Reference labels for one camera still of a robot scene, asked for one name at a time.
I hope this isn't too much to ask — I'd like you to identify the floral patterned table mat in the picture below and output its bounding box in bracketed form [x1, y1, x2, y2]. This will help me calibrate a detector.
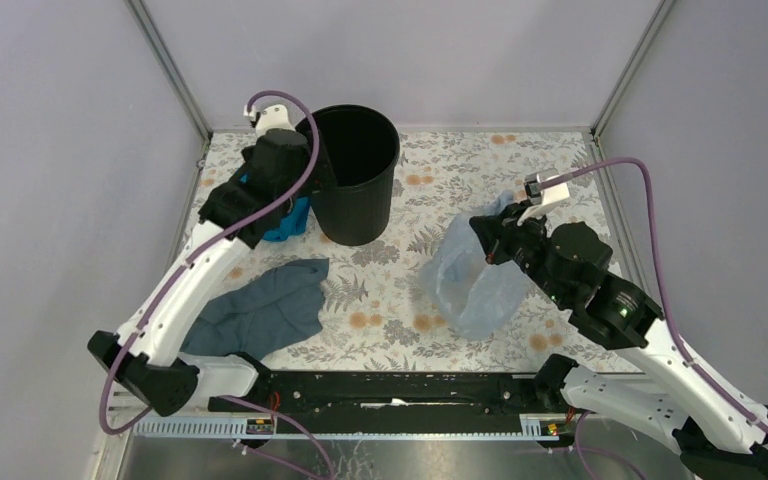
[213, 132, 632, 373]

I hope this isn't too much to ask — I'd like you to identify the aluminium frame post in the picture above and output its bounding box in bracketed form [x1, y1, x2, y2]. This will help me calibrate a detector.
[590, 0, 678, 138]
[124, 0, 213, 144]

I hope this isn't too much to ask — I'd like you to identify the right aluminium frame post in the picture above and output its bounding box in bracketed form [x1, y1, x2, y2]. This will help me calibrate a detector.
[590, 0, 678, 138]

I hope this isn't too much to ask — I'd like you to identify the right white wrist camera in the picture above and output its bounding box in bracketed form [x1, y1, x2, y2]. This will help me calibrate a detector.
[517, 169, 571, 226]

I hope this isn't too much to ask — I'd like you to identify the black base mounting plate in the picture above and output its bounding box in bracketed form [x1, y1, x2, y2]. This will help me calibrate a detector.
[208, 370, 573, 422]

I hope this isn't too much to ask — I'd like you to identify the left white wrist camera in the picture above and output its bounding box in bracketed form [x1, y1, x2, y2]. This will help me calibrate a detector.
[243, 103, 295, 138]

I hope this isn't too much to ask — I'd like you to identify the grey blue trash bag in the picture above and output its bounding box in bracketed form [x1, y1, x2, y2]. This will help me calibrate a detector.
[181, 258, 329, 360]

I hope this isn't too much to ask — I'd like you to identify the bright blue trash bag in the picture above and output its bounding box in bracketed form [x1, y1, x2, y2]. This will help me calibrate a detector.
[229, 168, 310, 243]

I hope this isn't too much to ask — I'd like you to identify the light blue trash bag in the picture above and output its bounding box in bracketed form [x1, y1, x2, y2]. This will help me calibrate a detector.
[418, 190, 533, 341]

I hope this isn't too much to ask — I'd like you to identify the left aluminium frame post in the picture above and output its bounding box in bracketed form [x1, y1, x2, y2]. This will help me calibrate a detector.
[124, 0, 213, 144]

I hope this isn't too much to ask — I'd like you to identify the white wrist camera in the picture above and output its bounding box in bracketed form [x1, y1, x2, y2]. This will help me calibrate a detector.
[517, 169, 571, 226]
[243, 103, 295, 138]

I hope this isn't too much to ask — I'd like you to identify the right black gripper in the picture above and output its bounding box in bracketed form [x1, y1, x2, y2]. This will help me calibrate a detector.
[466, 197, 569, 304]

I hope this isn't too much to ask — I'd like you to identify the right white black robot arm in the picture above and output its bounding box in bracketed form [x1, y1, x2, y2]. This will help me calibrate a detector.
[469, 202, 768, 479]

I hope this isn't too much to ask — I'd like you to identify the black plastic trash bin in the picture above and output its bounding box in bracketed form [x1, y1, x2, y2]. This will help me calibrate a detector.
[299, 104, 400, 246]

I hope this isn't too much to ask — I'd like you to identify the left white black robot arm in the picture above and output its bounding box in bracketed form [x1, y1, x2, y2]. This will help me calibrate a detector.
[87, 128, 333, 417]

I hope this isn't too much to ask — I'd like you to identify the white slotted cable duct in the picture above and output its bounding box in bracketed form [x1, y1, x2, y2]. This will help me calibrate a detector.
[133, 409, 563, 443]

